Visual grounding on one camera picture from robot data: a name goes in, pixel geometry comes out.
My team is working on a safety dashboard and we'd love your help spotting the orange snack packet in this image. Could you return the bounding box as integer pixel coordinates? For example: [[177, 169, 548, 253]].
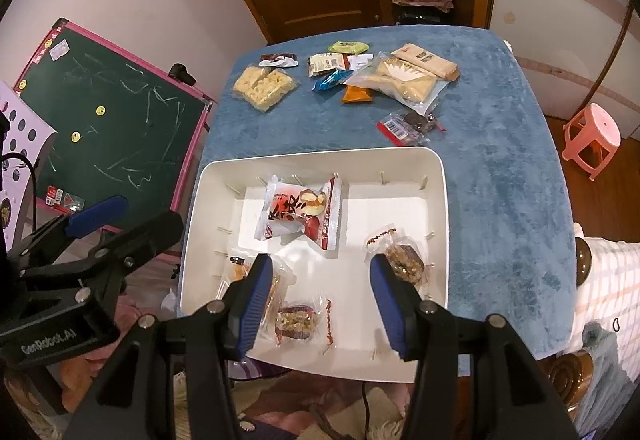
[[341, 85, 375, 105]]

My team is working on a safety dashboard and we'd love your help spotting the red and dark candy packet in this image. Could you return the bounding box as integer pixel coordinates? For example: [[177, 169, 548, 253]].
[[377, 111, 447, 146]]

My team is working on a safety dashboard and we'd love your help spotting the clear bag of biscuits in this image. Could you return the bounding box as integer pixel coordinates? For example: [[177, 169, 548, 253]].
[[344, 51, 444, 116]]

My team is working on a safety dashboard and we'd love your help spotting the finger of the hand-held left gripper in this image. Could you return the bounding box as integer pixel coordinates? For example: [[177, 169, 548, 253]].
[[7, 194, 129, 267], [22, 209, 184, 302]]

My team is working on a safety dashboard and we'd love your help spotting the thin black cable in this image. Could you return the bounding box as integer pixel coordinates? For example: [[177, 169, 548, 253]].
[[0, 153, 39, 220]]

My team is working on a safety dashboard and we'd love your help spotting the black chalkboard knob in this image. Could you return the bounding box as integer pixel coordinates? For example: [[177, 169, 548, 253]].
[[168, 63, 196, 86]]

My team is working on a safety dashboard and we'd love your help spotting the brown and white small packet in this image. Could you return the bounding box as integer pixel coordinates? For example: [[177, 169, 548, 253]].
[[307, 52, 352, 79]]

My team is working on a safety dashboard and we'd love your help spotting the clear rice cracker packet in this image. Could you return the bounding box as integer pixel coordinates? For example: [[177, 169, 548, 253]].
[[232, 63, 301, 114]]

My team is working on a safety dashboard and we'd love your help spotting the black bag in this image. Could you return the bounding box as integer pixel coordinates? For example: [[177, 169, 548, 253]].
[[392, 5, 452, 26]]

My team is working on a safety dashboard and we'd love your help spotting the white cabinet with pink stripes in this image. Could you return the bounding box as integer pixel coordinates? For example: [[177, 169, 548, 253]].
[[487, 0, 640, 142]]

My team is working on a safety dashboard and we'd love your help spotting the white perforated panel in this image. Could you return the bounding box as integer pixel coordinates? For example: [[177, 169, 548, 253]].
[[0, 80, 59, 242]]

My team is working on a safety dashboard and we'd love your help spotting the green snack packet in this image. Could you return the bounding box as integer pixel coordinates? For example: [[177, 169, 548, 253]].
[[328, 41, 369, 56]]

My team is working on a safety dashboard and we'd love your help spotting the blue cloth-covered table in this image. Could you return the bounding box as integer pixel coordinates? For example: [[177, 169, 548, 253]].
[[200, 25, 579, 362]]

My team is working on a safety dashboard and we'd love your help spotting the red and white snack packet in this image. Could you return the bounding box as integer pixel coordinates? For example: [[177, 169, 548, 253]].
[[258, 52, 299, 69], [254, 174, 344, 252]]

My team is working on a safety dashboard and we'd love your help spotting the blue snack packet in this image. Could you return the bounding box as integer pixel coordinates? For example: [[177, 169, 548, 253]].
[[313, 69, 356, 93]]

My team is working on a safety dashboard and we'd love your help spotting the white pink striped cloth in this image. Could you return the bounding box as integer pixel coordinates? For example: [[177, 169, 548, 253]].
[[572, 234, 640, 338]]

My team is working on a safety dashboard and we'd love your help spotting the light blue fuzzy cloth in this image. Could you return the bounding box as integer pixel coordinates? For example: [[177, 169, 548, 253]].
[[579, 320, 640, 427]]

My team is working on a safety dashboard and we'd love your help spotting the tan bar packet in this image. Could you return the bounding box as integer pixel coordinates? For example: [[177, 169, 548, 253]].
[[390, 42, 460, 82]]

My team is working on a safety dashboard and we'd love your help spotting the black power cable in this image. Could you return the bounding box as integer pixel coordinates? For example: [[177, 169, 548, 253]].
[[359, 382, 377, 437]]

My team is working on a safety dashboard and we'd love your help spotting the white plastic tray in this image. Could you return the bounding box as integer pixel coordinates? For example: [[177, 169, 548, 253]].
[[178, 147, 449, 383]]

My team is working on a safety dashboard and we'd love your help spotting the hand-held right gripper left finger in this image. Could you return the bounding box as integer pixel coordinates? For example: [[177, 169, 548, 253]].
[[65, 253, 276, 440]]

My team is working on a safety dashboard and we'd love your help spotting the clear walnut date packet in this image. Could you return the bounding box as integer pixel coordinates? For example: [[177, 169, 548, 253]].
[[364, 224, 429, 292], [272, 297, 334, 347]]

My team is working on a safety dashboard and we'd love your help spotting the green chalkboard with pink frame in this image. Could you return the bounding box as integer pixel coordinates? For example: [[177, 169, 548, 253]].
[[12, 18, 219, 266]]

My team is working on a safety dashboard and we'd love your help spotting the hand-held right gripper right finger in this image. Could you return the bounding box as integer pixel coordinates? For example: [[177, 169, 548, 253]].
[[368, 253, 583, 440]]

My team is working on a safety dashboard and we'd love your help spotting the red sticker card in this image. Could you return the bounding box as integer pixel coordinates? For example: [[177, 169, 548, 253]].
[[46, 187, 84, 212]]

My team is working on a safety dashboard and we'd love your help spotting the clear orange cake packet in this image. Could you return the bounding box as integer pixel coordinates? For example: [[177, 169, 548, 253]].
[[220, 249, 297, 323]]

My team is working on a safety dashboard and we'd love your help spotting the pink plastic stool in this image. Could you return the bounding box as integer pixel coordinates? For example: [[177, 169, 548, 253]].
[[562, 102, 622, 181]]

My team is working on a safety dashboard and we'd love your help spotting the carved wooden furniture frame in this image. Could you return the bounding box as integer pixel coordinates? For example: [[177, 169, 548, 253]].
[[542, 222, 597, 413]]

